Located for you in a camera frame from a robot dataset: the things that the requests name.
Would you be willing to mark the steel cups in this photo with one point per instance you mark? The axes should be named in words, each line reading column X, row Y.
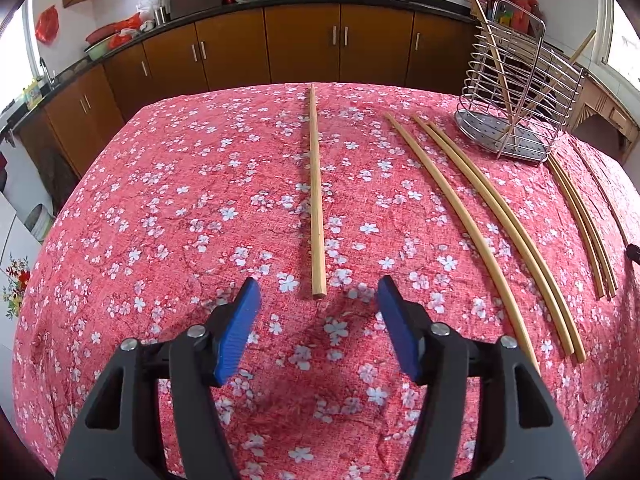
column 160, row 16

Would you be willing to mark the brown kitchen base cabinets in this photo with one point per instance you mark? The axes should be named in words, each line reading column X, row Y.
column 300, row 45

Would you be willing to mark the red plastic bag on wall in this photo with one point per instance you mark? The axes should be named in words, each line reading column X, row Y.
column 47, row 25

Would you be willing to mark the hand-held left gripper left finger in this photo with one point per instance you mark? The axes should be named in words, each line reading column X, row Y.
column 240, row 330

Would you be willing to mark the red floral tablecloth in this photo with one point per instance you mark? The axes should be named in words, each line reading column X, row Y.
column 175, row 210

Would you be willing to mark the metal bucket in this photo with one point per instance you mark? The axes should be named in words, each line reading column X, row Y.
column 39, row 222

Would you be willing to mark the kitchen faucet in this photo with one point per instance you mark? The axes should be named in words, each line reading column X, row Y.
column 45, row 70

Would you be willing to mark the red plastic bags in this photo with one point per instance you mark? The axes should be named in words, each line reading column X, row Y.
column 122, row 30

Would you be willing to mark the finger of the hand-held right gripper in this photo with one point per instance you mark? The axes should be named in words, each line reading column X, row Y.
column 635, row 253

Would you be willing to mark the red bag behind holder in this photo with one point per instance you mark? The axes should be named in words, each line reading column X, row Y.
column 520, row 5

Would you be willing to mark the green basin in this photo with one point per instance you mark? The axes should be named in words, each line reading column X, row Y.
column 97, row 50

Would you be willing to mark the light wooden furniture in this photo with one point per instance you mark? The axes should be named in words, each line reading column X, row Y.
column 605, row 110

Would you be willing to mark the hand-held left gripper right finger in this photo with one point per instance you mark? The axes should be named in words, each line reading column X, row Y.
column 400, row 330

